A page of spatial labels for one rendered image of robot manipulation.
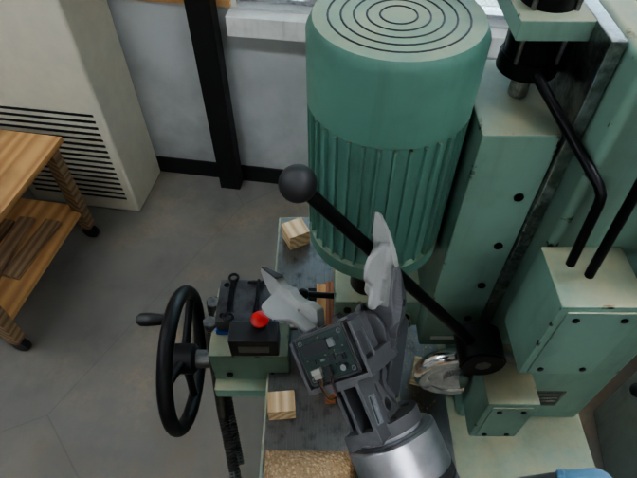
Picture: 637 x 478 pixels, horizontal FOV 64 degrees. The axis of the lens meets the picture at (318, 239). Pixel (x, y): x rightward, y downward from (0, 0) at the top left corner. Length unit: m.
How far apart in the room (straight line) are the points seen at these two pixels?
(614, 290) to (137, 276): 1.93
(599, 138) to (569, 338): 0.22
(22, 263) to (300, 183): 1.87
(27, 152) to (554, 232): 1.86
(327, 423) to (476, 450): 0.28
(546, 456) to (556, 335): 0.47
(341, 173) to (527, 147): 0.19
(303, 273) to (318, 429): 0.31
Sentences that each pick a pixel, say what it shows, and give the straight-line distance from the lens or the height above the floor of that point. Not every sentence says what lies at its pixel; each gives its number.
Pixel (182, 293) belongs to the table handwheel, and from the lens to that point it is 1.00.
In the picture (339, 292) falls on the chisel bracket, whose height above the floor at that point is 1.07.
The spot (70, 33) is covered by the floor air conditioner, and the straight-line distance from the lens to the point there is 2.02.
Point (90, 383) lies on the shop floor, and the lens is 2.07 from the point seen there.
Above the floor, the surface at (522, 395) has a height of 1.08.
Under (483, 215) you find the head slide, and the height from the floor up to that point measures 1.30.
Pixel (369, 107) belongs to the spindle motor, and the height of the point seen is 1.46.
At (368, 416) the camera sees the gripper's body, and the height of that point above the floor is 1.29.
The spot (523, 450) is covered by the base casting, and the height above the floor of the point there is 0.80.
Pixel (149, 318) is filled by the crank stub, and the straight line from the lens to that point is 0.99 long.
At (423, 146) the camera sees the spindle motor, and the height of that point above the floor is 1.42.
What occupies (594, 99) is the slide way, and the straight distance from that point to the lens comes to 0.54.
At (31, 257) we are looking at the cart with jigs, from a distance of 2.24.
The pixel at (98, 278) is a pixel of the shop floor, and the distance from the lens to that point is 2.33.
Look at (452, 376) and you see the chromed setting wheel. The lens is 0.80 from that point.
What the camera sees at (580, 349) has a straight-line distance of 0.66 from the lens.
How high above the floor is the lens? 1.74
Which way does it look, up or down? 50 degrees down
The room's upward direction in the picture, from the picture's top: straight up
